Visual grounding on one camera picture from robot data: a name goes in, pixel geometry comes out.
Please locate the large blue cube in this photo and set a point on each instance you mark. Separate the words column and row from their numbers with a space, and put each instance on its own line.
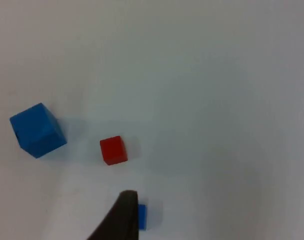
column 38, row 130

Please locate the red cube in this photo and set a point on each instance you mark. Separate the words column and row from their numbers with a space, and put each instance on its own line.
column 113, row 150

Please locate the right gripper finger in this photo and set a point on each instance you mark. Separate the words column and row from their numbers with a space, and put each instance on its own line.
column 121, row 220

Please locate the small blue cube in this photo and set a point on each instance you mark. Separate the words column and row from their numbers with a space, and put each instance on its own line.
column 142, row 216

